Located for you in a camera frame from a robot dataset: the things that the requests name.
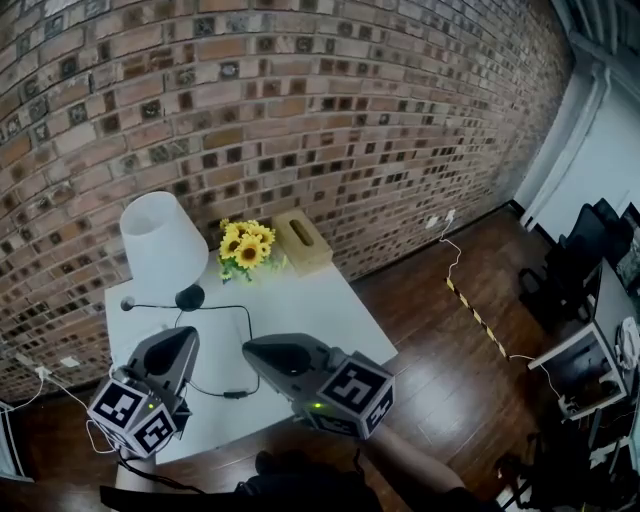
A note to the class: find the white table lamp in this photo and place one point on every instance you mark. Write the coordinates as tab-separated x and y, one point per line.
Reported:
165	255

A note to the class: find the white metal shelf rack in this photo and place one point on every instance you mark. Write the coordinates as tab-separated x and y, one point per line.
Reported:
7	440

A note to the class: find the white wall charger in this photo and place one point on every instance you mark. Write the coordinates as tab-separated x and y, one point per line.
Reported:
450	216

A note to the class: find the person's right forearm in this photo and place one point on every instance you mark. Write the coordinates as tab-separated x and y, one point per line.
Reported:
415	460

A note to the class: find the wooden tissue box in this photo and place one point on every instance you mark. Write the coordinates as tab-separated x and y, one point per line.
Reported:
305	245

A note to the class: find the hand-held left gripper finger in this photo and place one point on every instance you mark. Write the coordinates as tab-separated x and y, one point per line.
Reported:
185	370
140	362

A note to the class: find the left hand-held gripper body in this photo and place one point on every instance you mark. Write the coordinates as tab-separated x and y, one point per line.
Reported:
125	410

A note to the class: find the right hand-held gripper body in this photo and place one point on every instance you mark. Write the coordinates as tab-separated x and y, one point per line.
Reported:
355	395

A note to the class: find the white square table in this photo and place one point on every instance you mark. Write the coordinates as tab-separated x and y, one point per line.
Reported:
310	320

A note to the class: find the yellow black striped tape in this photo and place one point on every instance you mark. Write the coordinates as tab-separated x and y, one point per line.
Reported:
477	317

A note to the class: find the black office chair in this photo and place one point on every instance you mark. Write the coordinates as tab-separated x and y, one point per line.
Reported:
580	250

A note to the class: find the person's left forearm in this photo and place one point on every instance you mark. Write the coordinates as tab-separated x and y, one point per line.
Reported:
132	475

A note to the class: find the white wall plug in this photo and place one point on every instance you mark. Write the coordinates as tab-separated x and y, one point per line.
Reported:
42	372

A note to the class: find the yellow artificial sunflower bouquet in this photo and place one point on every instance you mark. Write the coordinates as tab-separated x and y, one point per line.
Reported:
247	250

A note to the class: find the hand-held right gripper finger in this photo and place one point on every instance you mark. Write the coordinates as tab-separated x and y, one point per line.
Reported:
310	342
300	385

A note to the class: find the person's black clothing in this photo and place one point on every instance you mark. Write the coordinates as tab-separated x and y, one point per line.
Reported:
310	485

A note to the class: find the white wall plate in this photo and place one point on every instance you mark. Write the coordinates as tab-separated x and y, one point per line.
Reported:
70	362

